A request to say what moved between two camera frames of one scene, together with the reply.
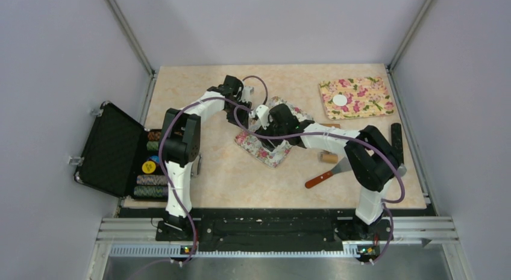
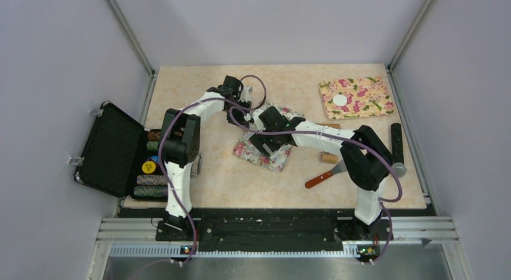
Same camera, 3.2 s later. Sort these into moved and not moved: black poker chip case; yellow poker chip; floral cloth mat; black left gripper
Moved: floral cloth mat
Not moved: black poker chip case; black left gripper; yellow poker chip
